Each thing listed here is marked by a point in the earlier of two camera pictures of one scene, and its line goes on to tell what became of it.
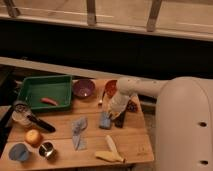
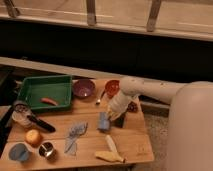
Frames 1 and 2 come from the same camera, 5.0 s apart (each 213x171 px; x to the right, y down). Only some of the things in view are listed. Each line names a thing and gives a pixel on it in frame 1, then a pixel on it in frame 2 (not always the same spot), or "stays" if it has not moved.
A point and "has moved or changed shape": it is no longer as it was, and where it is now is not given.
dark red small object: x=131 y=106 stays
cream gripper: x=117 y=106 stays
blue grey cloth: x=78 y=127 has moved or changed shape
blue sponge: x=105 y=120 stays
